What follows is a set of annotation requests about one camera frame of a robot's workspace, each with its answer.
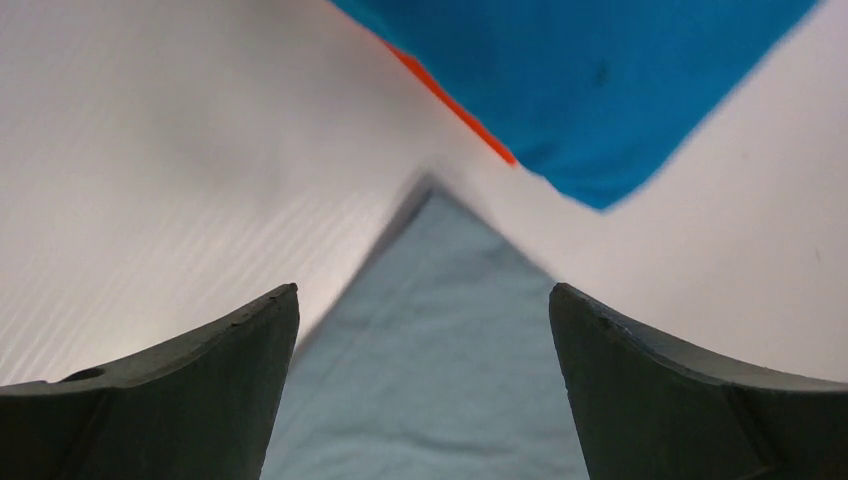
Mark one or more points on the grey-blue t-shirt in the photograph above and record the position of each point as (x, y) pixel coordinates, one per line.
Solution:
(436, 363)

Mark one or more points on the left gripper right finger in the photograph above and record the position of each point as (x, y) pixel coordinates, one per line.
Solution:
(649, 405)

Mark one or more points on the folded orange t-shirt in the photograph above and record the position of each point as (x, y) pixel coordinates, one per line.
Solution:
(424, 77)

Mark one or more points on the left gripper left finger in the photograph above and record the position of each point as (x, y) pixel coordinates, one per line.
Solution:
(201, 405)

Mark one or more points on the folded blue t-shirt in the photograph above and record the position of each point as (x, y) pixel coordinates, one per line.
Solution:
(593, 96)

